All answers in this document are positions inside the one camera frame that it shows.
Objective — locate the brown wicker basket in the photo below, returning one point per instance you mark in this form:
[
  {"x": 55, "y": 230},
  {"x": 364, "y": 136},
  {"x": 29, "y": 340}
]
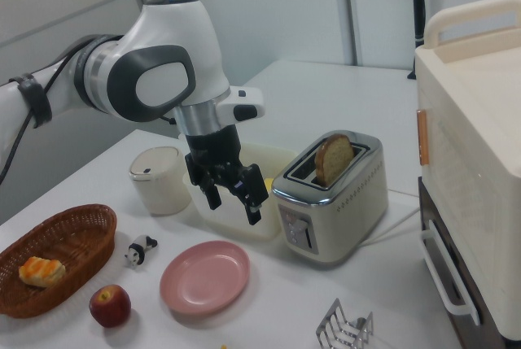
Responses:
[{"x": 81, "y": 235}]

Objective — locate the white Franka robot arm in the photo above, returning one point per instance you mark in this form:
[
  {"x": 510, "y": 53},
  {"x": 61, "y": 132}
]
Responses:
[{"x": 163, "y": 40}]

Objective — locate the brown wooden drawer base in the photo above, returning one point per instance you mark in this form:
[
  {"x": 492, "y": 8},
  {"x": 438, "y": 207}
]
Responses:
[{"x": 425, "y": 206}]

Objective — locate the black vertical pole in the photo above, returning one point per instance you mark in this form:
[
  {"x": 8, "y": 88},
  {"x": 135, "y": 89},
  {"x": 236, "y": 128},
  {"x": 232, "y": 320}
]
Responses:
[{"x": 418, "y": 7}]

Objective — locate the orange glazed pastry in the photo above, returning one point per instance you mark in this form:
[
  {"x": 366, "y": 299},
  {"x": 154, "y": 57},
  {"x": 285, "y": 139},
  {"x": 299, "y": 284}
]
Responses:
[{"x": 40, "y": 271}]

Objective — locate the yellow foam block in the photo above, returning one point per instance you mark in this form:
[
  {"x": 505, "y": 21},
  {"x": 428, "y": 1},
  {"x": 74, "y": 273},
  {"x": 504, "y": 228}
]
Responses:
[{"x": 268, "y": 183}]

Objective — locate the cream bread box cabinet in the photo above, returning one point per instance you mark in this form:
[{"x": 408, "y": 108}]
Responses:
[{"x": 468, "y": 162}]

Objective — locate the small cream lidded bin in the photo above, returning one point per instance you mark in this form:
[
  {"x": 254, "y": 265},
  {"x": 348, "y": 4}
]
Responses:
[{"x": 158, "y": 190}]

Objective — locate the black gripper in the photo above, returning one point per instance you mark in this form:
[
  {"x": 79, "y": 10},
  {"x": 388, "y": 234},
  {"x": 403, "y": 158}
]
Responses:
[{"x": 215, "y": 149}]

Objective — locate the cream and chrome toaster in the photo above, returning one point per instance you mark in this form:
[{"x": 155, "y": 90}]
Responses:
[{"x": 358, "y": 210}]

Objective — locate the panda figurine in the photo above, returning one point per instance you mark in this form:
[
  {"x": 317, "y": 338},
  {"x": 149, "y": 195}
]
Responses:
[{"x": 138, "y": 249}]

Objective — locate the metal toast rack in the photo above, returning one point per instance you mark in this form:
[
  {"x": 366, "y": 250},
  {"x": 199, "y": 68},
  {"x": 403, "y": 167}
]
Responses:
[{"x": 324, "y": 330}]

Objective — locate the brown toast bread slice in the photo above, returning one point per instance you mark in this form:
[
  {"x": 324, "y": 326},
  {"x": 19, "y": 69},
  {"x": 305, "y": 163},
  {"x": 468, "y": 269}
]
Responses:
[{"x": 331, "y": 158}]

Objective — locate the pink plate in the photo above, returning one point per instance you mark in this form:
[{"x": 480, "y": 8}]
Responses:
[{"x": 203, "y": 280}]

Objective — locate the white plastic storage container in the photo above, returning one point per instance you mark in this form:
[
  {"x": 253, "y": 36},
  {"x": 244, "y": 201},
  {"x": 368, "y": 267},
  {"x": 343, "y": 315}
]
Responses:
[{"x": 232, "y": 223}]

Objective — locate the red apple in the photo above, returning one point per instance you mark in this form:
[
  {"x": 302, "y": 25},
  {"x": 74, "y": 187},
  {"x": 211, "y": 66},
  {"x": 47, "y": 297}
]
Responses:
[{"x": 110, "y": 306}]

